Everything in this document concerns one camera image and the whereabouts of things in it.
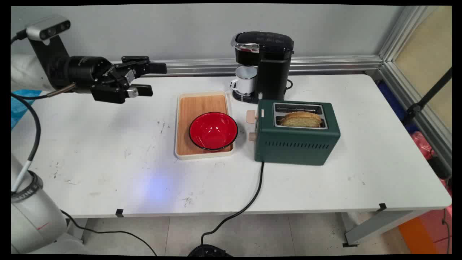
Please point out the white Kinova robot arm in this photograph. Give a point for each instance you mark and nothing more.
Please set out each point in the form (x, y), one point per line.
(34, 220)

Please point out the slice of toast bread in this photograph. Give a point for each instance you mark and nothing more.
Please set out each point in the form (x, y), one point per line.
(301, 119)

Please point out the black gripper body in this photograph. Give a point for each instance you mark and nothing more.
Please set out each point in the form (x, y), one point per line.
(86, 74)

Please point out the beige toaster lever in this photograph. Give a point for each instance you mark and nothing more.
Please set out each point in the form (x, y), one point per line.
(251, 116)

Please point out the red bowl with black rim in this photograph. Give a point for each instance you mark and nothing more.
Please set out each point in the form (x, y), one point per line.
(213, 130)

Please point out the aluminium framed partition panel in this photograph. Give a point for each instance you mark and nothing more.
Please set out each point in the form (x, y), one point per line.
(422, 54)

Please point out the wooden tray with cream rim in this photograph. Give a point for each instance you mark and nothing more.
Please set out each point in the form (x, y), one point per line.
(195, 104)

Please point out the grey table leg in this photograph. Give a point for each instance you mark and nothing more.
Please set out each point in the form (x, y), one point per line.
(382, 225)

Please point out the black tape piece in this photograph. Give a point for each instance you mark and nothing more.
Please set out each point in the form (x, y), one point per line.
(119, 212)
(382, 207)

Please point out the pink foam pieces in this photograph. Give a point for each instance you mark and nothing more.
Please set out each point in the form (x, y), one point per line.
(422, 144)

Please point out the black coffee machine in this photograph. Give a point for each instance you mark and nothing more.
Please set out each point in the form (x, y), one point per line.
(276, 72)

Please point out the black tripod leg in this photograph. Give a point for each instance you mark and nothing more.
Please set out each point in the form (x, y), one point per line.
(427, 95)

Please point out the white enamel mug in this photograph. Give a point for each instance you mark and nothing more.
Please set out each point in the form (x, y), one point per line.
(246, 83)

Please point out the green two-slot toaster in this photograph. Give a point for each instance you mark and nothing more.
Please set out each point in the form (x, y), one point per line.
(296, 144)

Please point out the blue plastic bag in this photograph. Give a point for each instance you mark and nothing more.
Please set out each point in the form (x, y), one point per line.
(20, 104)

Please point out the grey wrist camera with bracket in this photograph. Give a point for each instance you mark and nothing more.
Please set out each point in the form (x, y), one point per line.
(48, 30)

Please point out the aluminium wall rail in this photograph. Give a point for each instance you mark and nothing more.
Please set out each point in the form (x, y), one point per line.
(325, 65)

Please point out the beige toaster knob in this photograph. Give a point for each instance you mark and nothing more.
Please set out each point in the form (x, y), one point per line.
(252, 137)

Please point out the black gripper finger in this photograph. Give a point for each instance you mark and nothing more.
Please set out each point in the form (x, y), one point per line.
(143, 90)
(151, 68)

